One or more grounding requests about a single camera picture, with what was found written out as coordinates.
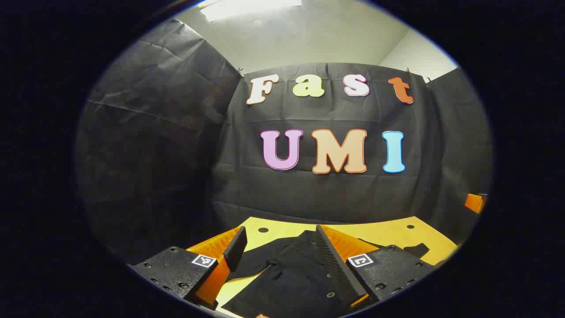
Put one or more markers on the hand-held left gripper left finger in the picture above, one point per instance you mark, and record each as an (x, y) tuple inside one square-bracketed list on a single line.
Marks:
[(235, 248)]

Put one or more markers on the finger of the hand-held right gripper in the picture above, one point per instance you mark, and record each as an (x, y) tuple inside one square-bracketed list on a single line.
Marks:
[(475, 203)]

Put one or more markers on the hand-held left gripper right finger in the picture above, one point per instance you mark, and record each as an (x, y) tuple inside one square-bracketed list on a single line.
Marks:
[(335, 265)]

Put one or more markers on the black garment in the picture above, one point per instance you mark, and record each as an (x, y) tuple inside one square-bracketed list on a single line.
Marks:
[(289, 282)]

